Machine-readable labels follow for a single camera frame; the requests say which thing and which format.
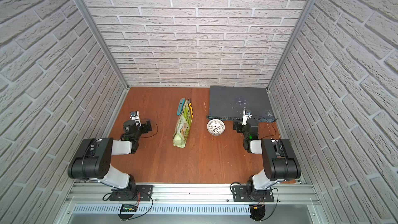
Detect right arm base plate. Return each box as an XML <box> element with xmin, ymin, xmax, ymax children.
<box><xmin>230</xmin><ymin>184</ymin><xmax>275</xmax><ymax>203</ymax></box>

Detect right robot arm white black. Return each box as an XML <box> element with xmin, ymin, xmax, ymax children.
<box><xmin>230</xmin><ymin>119</ymin><xmax>301</xmax><ymax>203</ymax></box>

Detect teal utility knife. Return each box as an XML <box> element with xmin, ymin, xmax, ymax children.
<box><xmin>177</xmin><ymin>98</ymin><xmax>186</xmax><ymax>116</ymax></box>

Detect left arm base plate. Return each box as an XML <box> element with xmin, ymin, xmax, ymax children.
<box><xmin>103</xmin><ymin>185</ymin><xmax>154</xmax><ymax>202</ymax></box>

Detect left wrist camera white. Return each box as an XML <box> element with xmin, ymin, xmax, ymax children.
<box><xmin>130</xmin><ymin>111</ymin><xmax>141</xmax><ymax>126</ymax></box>

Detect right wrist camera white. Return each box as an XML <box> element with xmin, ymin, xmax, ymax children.
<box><xmin>242</xmin><ymin>109</ymin><xmax>252</xmax><ymax>126</ymax></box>

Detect dark grey network switch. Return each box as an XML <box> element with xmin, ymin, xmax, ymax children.
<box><xmin>207</xmin><ymin>86</ymin><xmax>276</xmax><ymax>122</ymax></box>

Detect left green circuit board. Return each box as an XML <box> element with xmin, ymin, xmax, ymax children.
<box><xmin>120</xmin><ymin>204</ymin><xmax>138</xmax><ymax>213</ymax></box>

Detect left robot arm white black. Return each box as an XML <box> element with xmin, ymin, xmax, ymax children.
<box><xmin>67</xmin><ymin>120</ymin><xmax>152</xmax><ymax>202</ymax></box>

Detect yellow handled pliers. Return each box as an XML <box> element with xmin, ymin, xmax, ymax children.
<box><xmin>187</xmin><ymin>98</ymin><xmax>193</xmax><ymax>119</ymax></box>

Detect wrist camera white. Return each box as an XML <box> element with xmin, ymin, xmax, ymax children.
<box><xmin>130</xmin><ymin>111</ymin><xmax>141</xmax><ymax>126</ymax></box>
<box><xmin>242</xmin><ymin>109</ymin><xmax>252</xmax><ymax>126</ymax></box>

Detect green oats bag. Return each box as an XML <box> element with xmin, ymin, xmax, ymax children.
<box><xmin>173</xmin><ymin>98</ymin><xmax>192</xmax><ymax>148</ymax></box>

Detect right black round connector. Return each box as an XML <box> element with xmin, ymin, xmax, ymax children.
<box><xmin>249</xmin><ymin>205</ymin><xmax>266</xmax><ymax>222</ymax></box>

